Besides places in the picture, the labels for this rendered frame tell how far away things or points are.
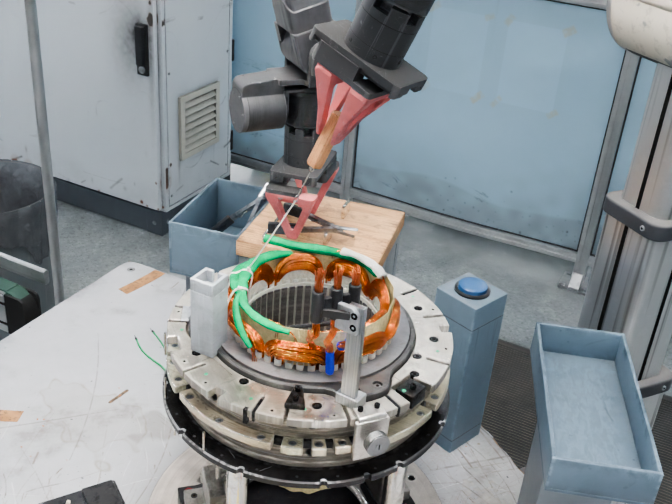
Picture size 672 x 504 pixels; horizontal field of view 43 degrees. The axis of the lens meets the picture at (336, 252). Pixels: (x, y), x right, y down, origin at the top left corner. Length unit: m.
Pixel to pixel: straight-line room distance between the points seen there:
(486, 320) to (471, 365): 0.07
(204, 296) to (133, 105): 2.43
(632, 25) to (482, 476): 0.64
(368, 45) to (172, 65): 2.46
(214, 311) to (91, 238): 2.58
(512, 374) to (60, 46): 2.03
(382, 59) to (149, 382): 0.77
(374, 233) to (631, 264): 0.35
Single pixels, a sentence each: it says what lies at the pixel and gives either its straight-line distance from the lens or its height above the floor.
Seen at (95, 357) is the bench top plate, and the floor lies 0.78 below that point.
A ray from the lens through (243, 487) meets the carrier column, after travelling 0.96.
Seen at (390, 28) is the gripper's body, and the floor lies 1.45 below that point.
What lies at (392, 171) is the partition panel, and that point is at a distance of 3.46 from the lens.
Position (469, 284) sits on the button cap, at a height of 1.04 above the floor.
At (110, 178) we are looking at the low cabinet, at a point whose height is 0.19.
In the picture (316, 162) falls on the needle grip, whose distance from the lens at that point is 0.85.
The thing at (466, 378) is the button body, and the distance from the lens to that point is 1.22.
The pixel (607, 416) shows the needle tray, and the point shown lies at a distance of 1.03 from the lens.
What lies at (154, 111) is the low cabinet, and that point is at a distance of 3.22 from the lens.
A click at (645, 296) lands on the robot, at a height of 1.07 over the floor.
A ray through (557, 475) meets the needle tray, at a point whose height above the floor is 1.04.
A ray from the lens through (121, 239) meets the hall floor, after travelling 3.42.
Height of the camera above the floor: 1.64
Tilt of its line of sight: 29 degrees down
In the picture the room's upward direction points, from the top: 5 degrees clockwise
